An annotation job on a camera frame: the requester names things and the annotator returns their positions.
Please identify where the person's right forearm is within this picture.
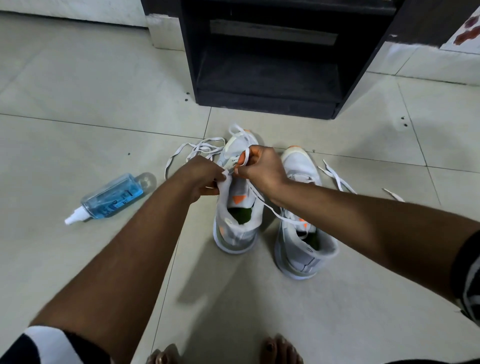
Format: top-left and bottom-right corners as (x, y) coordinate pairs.
(273, 181), (480, 303)

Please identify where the zebra striped garment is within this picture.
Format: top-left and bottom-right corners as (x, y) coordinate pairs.
(0, 230), (480, 364)

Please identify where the dark brown wooden cabinet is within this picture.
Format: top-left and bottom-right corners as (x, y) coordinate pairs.
(140, 0), (480, 48)

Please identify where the white floral patterned sheet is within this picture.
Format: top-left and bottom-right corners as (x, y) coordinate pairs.
(439, 5), (480, 55)

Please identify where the black open shelf box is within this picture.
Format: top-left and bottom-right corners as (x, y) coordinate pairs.
(179, 0), (406, 120)

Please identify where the blue transparent bottle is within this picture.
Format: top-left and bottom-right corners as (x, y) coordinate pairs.
(64, 172), (158, 226)

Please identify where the person's left hand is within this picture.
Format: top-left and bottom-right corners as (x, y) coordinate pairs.
(176, 155), (228, 205)

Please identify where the person's right foot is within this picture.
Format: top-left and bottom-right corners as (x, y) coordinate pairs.
(260, 334), (304, 364)

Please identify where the person's left forearm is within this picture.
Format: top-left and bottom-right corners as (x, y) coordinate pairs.
(29, 176), (200, 364)

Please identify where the grey sneaker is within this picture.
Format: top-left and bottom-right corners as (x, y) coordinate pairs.
(212, 129), (265, 255)
(274, 145), (340, 281)

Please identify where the person's right hand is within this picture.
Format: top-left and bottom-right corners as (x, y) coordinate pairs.
(234, 145), (292, 205)

